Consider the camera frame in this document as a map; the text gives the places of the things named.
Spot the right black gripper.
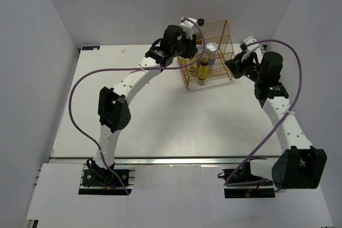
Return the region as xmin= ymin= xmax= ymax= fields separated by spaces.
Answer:
xmin=225 ymin=50 xmax=265 ymax=83

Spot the small yellow label bottle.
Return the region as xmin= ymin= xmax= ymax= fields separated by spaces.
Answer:
xmin=198 ymin=53 xmax=208 ymax=80
xmin=187 ymin=57 xmax=197 ymax=72

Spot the dark sauce bottle red label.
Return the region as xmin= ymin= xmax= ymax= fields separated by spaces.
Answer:
xmin=195 ymin=19 xmax=205 ymax=45

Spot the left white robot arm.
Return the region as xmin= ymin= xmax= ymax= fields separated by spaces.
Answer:
xmin=87 ymin=21 xmax=197 ymax=185

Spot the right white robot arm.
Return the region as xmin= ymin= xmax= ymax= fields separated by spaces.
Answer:
xmin=225 ymin=52 xmax=327 ymax=189

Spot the left blue table sticker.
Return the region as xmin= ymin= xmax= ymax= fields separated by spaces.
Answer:
xmin=81 ymin=45 xmax=100 ymax=51

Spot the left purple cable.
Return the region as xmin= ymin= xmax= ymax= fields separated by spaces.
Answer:
xmin=68 ymin=17 xmax=207 ymax=195

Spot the purple cable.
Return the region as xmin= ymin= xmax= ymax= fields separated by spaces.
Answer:
xmin=68 ymin=17 xmax=207 ymax=195
xmin=223 ymin=39 xmax=302 ymax=194

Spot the yellow wire basket rack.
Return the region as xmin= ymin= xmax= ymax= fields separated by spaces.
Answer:
xmin=177 ymin=20 xmax=235 ymax=89

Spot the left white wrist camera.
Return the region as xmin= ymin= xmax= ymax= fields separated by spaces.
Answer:
xmin=180 ymin=17 xmax=197 ymax=39

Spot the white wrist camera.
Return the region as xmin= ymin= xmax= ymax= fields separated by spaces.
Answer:
xmin=180 ymin=17 xmax=197 ymax=39
xmin=240 ymin=36 xmax=260 ymax=62

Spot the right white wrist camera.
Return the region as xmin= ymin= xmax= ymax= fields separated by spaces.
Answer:
xmin=240 ymin=36 xmax=260 ymax=62

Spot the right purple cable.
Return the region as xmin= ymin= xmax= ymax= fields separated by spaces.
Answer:
xmin=223 ymin=39 xmax=302 ymax=194

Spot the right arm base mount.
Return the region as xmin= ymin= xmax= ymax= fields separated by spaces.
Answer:
xmin=217 ymin=158 xmax=276 ymax=199

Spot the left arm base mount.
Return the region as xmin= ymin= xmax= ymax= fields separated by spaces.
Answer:
xmin=78 ymin=159 xmax=135 ymax=196

